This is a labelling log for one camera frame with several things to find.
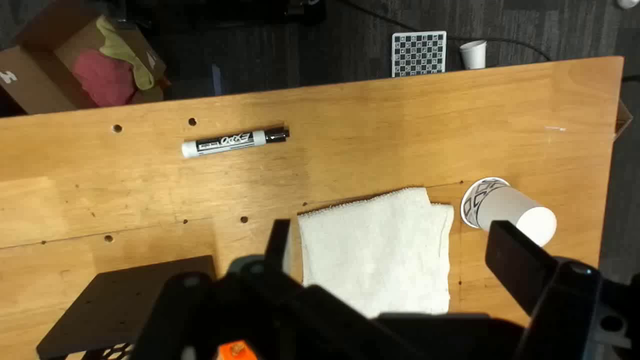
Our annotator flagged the small white cup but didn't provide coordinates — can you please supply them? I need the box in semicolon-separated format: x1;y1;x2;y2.
458;38;491;73

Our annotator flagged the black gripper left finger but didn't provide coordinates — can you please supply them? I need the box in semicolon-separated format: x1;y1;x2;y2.
264;219;295;276

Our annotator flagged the pink cloth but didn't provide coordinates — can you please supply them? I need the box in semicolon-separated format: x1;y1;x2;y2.
71;48;136;108

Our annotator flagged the black white patterned board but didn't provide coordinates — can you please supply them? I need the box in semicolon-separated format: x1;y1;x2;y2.
390;31;450;81

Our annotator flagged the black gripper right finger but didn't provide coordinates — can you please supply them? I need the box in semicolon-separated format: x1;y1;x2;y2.
485;219;563;319

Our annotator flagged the white terry towel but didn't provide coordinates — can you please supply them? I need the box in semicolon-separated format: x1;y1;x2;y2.
297;186;457;321

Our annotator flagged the brown cardboard box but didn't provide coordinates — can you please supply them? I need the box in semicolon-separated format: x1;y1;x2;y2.
0;0;172;117

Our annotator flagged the black white marker pen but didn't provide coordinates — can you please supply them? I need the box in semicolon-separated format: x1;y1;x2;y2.
180;127;292;161

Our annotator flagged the large white paper cup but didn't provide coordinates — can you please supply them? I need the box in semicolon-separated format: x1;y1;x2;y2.
458;177;561;250

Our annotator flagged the yellow-green cloth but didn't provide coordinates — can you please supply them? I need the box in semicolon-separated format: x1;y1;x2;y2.
95;16;159;92

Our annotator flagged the black perforated box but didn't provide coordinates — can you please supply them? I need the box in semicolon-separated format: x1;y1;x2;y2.
36;254;216;360

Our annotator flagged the flat orange strip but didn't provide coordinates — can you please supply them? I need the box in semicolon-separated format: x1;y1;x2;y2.
216;338;259;360

